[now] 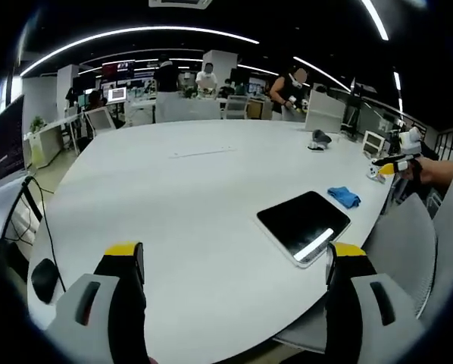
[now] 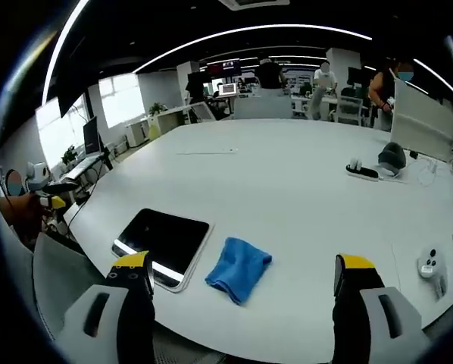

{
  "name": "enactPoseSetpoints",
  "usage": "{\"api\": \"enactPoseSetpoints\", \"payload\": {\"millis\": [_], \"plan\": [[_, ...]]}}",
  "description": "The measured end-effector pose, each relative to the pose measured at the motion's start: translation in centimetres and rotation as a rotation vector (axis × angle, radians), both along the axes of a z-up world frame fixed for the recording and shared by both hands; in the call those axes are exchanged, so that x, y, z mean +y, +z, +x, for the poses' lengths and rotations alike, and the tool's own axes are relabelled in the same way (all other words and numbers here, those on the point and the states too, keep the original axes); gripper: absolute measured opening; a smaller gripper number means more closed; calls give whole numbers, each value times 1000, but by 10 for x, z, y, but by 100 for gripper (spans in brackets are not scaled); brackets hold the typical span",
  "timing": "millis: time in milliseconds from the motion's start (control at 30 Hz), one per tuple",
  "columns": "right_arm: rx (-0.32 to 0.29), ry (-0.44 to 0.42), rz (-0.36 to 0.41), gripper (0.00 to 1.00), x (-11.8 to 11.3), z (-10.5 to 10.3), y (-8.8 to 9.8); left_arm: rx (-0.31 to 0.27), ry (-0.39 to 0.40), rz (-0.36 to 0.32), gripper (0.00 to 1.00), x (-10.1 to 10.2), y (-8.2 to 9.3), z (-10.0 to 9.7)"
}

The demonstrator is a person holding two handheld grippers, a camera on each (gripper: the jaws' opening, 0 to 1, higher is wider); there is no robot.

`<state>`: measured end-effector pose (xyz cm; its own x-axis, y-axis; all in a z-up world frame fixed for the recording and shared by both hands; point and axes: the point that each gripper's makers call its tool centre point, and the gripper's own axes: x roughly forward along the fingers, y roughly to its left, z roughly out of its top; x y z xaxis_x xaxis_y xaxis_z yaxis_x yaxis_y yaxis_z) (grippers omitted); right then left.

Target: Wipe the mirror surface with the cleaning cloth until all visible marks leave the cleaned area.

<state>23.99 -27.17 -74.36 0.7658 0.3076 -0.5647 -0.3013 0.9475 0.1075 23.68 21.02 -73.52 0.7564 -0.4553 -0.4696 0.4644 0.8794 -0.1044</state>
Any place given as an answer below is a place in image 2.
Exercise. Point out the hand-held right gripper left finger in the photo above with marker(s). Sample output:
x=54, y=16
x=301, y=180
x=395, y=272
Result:
x=97, y=333

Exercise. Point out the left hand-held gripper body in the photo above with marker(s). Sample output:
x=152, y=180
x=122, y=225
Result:
x=38, y=175

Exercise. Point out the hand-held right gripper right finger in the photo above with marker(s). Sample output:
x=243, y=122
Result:
x=378, y=333

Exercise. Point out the black tablet with white frame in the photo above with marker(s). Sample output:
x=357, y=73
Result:
x=166, y=242

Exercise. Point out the blue cleaning cloth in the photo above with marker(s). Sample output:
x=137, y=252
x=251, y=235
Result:
x=238, y=269

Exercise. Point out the white side desk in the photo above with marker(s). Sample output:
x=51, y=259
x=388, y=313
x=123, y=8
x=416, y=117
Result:
x=80, y=167

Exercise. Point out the small green potted plant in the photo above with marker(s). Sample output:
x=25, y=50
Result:
x=69, y=154

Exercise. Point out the black computer monitor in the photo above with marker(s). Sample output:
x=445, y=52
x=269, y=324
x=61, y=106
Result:
x=91, y=136

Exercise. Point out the grey office chair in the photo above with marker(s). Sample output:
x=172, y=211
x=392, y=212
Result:
x=63, y=273

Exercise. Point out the white device with black buttons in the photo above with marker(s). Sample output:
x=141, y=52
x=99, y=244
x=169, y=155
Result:
x=432, y=267

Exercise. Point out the black hanging screen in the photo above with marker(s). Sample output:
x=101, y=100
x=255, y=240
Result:
x=70, y=95

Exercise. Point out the white low cabinet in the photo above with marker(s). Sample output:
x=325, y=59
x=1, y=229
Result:
x=137, y=132

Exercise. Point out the yellow bag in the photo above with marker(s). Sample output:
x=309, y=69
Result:
x=154, y=131

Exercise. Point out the green plant on counter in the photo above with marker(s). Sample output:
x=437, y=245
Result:
x=157, y=108

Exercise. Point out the white counter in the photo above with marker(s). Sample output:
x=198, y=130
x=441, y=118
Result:
x=171, y=117

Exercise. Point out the long ceiling light strip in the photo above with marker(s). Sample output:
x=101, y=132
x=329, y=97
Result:
x=60, y=45

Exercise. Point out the black power strip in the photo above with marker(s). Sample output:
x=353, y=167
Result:
x=364, y=172

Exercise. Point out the white plug adapter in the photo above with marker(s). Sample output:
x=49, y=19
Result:
x=356, y=164

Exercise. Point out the grey fabric cap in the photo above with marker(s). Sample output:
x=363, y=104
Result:
x=392, y=156

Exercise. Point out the bright small monitor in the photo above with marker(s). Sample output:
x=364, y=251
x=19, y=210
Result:
x=228, y=89

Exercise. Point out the white desk partition panel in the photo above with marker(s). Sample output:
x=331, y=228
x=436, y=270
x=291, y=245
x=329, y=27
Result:
x=421, y=121

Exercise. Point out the curved ceiling light strip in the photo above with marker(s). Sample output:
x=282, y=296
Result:
x=249, y=29

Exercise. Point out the red wall screen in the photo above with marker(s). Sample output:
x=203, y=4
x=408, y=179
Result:
x=223, y=67

